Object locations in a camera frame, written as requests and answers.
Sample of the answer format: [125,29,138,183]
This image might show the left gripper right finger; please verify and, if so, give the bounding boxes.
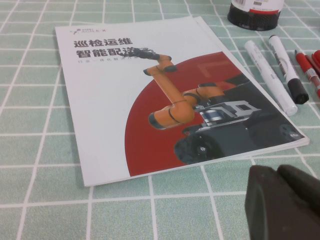
[277,164,320,201]

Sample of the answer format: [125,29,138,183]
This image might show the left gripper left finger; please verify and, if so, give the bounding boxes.
[244,165,320,240]

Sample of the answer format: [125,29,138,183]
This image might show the all white marker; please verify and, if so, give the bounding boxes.
[243,39,299,117]

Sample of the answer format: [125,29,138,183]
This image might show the red gel pen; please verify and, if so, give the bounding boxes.
[293,49,320,100]

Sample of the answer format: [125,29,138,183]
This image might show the black mesh pen holder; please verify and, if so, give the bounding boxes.
[226,0,285,32]

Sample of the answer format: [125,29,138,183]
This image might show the red black striped pencil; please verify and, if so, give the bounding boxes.
[305,54,320,81]

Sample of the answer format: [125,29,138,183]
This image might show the white marker single black cap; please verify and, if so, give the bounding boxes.
[268,34,310,105]

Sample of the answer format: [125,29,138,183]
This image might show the green checked tablecloth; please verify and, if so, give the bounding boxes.
[0,0,320,240]

